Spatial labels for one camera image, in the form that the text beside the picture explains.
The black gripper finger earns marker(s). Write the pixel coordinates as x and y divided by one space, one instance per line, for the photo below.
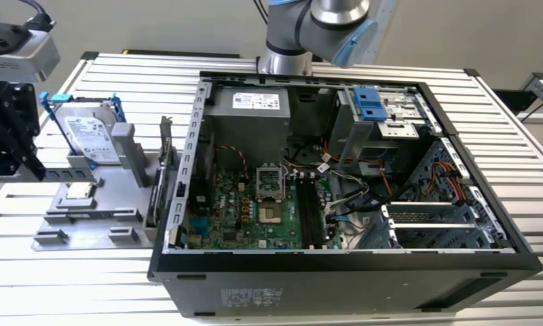
32 166

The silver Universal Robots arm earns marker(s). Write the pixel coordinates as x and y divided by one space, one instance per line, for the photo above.
289 30

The black RAM slot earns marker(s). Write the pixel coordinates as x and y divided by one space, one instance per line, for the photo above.
315 220
303 217

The silver CPU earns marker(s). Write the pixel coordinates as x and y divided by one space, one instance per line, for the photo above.
81 191

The hard disk in blue carrier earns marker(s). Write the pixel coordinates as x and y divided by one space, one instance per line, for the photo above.
88 132

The grey parts rack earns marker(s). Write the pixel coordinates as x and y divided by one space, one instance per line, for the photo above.
113 200

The graphics card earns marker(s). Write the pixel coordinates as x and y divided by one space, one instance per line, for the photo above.
156 203

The grey power supply unit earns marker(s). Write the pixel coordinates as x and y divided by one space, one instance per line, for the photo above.
249 136

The CPU socket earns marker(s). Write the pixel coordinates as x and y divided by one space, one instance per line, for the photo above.
270 213

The green motherboard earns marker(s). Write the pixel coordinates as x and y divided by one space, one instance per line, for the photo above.
275 232

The black open PC case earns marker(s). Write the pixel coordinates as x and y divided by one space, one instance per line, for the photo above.
298 288

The silver metal disk bay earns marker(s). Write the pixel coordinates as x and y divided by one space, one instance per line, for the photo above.
366 136

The blue plastic bay latch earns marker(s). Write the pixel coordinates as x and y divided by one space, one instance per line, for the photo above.
366 103

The silver metal drive cage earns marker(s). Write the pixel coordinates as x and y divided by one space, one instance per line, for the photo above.
434 207

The black block beside table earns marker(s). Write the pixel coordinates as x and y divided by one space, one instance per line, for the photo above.
515 100

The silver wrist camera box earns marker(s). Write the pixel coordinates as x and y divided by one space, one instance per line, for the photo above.
32 57

